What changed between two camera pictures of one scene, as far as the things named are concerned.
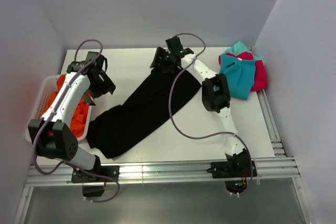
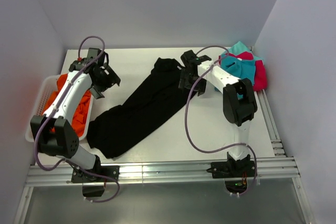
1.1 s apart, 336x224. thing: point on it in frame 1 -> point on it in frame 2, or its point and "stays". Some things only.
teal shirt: [240, 75] stays
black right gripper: [161, 52] -> [185, 75]
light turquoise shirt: [238, 48] stays
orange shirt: [80, 119] stays
